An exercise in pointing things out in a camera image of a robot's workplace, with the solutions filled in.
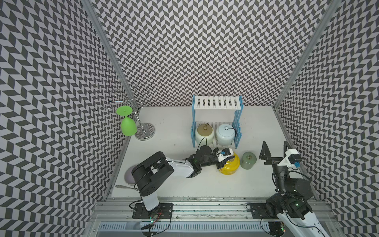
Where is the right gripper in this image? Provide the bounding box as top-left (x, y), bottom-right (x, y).
top-left (258, 141), bottom-right (294, 193)

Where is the yellow tea canister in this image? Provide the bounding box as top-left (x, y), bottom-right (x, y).
top-left (219, 153), bottom-right (240, 175)

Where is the green tea canister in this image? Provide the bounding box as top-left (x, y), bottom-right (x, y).
top-left (240, 152), bottom-right (257, 170)

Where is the blue white slatted shelf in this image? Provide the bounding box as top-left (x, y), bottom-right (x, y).
top-left (190, 95), bottom-right (244, 149)

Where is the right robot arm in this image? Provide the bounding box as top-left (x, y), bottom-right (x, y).
top-left (259, 141), bottom-right (329, 237)

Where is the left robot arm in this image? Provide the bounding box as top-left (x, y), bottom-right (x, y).
top-left (131, 145), bottom-right (235, 211)

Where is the light blue tea canister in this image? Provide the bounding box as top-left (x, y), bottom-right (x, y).
top-left (216, 123), bottom-right (235, 146)

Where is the cream canister brown lid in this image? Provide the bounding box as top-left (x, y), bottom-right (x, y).
top-left (195, 123), bottom-right (215, 147)

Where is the lilac bowl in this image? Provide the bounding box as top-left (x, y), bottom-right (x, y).
top-left (124, 165), bottom-right (137, 185)

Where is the green plastic wine glass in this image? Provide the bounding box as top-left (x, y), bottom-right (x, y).
top-left (116, 106), bottom-right (137, 136)

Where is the metal fork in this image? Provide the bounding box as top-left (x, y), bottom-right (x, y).
top-left (114, 185), bottom-right (138, 191)

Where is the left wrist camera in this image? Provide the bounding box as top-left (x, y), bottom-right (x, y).
top-left (216, 148), bottom-right (234, 156)

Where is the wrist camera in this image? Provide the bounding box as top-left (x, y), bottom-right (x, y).
top-left (278, 149), bottom-right (302, 169)
top-left (216, 148), bottom-right (234, 156)

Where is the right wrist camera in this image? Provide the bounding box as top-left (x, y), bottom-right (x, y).
top-left (278, 149), bottom-right (302, 169)

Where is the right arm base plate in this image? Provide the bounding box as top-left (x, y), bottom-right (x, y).
top-left (248, 203), bottom-right (277, 220)

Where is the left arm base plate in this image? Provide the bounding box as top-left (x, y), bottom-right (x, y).
top-left (132, 203), bottom-right (173, 220)

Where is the chrome wire glass rack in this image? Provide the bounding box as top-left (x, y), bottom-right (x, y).
top-left (103, 89), bottom-right (156, 141)

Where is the aluminium front rail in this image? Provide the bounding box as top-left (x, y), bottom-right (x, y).
top-left (88, 197), bottom-right (338, 223)

